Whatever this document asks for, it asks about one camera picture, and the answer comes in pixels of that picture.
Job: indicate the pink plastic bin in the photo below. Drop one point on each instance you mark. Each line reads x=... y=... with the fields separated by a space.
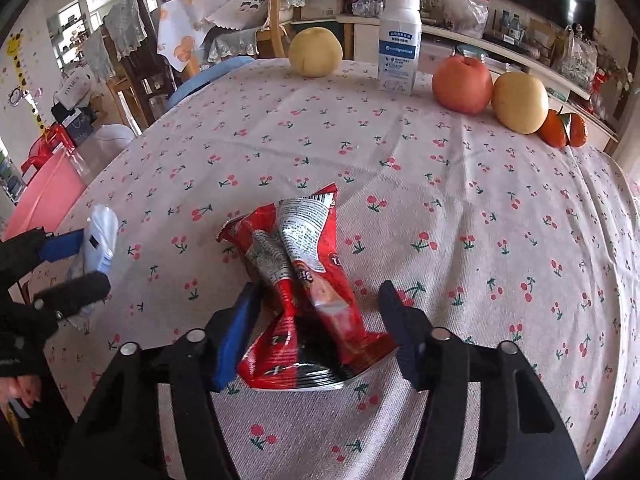
x=40 y=195

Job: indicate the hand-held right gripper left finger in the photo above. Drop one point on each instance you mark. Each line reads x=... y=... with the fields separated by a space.
x=235 y=340

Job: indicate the red apple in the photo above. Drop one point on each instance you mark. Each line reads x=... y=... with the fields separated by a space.
x=461 y=85

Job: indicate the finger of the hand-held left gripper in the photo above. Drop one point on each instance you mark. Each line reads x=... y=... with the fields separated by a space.
x=75 y=292
x=62 y=246

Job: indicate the white bottle blue label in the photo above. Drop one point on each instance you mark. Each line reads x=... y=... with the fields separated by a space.
x=399 y=45

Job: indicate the white cloth orange print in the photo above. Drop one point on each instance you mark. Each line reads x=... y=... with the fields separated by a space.
x=180 y=35

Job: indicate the blue plastic stool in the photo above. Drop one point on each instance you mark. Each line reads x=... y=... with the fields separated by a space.
x=210 y=80

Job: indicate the red plastic stool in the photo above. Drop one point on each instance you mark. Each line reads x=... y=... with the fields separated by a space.
x=45 y=147

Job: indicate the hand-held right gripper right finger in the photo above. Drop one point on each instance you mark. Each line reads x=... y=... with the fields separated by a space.
x=402 y=330

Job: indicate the white plastic bag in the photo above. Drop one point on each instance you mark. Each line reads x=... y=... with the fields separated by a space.
x=579 y=57

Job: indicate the pack of small bottles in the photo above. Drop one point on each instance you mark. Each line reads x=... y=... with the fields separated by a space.
x=367 y=6

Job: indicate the white blue snack packet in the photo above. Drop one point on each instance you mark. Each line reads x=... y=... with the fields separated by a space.
x=100 y=240

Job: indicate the dark wooden chair lace cover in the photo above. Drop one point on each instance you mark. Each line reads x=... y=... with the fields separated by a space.
x=130 y=60

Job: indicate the light wooden chair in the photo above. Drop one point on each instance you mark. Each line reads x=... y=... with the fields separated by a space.
x=275 y=15

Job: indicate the clear bag red seal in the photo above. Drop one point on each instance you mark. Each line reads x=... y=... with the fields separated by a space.
x=465 y=12

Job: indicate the person's left hand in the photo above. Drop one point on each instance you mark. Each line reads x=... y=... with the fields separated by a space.
x=22 y=389

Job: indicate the large yellow pear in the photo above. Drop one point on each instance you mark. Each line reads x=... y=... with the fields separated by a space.
x=315 y=52

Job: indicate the yellow apple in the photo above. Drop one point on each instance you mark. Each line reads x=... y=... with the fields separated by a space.
x=520 y=102

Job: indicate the red black snack wrapper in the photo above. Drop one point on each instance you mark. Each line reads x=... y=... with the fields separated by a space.
x=305 y=280

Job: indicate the cherry print tablecloth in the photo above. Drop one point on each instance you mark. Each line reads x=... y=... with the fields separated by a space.
x=450 y=200

